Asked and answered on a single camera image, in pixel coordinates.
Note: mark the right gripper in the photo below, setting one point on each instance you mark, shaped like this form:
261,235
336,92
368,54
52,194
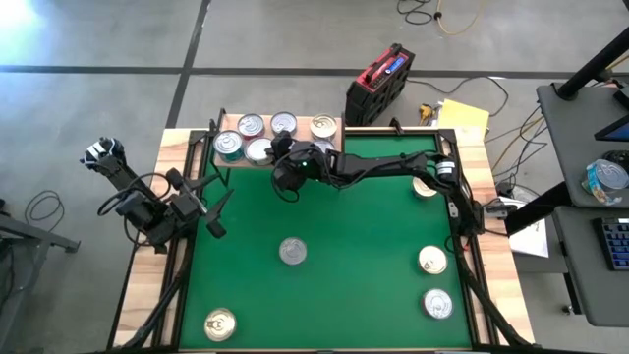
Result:
307,164

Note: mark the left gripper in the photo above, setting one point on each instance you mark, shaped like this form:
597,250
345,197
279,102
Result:
187,206

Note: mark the gold-lid seafood can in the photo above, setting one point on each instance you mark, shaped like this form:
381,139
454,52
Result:
323,127
219,325
422,190
432,260

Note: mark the blue albacore tuna can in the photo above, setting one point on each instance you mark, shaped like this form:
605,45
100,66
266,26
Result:
283,122

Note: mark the silver-lid seafood can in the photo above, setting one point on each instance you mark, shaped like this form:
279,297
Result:
258,150
250,125
437,304

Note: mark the blue label tuna can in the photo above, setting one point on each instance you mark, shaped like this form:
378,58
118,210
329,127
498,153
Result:
293,251

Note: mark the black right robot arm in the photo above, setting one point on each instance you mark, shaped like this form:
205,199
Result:
393,164

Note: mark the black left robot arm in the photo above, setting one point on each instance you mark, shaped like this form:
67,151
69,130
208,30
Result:
113,169

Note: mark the wooden shelf black legs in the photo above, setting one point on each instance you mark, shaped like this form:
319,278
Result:
303,129

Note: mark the red black power station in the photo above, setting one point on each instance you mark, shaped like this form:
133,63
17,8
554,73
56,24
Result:
376,96

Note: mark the yellow black power plug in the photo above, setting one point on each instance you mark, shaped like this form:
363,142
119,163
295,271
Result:
425,113

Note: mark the green table mat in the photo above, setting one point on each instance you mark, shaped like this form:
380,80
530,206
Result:
344,295

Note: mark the yellow paper envelope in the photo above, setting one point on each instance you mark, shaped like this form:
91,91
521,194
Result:
464,117

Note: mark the grey metal stand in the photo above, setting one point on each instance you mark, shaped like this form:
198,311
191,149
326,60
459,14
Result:
44,236

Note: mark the white paper sheet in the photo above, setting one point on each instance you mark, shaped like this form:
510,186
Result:
533,243

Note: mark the grey desk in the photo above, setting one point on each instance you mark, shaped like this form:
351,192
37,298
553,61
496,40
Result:
582,285
565,137

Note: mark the black slanted pole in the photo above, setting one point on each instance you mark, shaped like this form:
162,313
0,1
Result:
592,66

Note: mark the black tablet screen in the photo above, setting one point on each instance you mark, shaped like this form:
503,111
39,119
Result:
618,133

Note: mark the black round device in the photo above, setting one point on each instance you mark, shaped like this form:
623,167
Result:
620,156

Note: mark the black keyboard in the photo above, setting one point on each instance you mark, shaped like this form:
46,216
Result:
614,243

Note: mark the silver metal bracket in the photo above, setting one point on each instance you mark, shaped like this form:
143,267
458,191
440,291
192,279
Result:
452,209

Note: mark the black aluminium table frame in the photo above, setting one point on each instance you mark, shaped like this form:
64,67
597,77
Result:
468,295

